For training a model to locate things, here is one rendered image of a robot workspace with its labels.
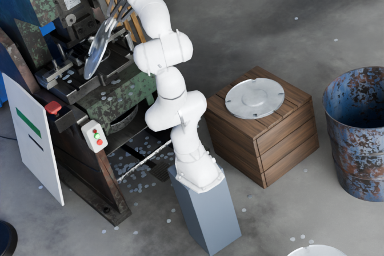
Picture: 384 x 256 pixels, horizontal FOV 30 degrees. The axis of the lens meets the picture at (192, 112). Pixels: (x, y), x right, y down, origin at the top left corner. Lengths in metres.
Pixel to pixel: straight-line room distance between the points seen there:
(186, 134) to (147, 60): 0.44
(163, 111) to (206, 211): 0.58
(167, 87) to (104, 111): 0.78
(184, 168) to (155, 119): 0.29
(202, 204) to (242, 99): 0.65
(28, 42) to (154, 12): 1.03
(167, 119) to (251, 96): 0.80
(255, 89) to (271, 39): 1.00
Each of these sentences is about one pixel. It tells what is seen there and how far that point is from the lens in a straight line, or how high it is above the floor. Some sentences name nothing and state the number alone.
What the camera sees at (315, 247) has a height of 0.35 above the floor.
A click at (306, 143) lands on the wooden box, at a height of 0.09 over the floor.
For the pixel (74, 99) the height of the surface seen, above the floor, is 0.66.
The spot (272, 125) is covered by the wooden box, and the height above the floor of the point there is 0.34.
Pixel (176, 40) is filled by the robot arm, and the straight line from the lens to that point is 2.60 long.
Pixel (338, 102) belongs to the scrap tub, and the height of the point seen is 0.34.
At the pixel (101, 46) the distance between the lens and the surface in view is 3.15.
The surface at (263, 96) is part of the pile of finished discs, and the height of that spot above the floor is 0.37.
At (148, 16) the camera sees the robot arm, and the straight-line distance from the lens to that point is 2.62.
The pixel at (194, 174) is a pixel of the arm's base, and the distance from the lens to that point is 2.97.
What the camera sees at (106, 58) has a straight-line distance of 3.31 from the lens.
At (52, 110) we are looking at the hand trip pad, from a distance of 3.16.
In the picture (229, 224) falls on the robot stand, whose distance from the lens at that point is 3.29.
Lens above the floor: 2.57
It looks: 39 degrees down
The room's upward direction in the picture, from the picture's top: 17 degrees counter-clockwise
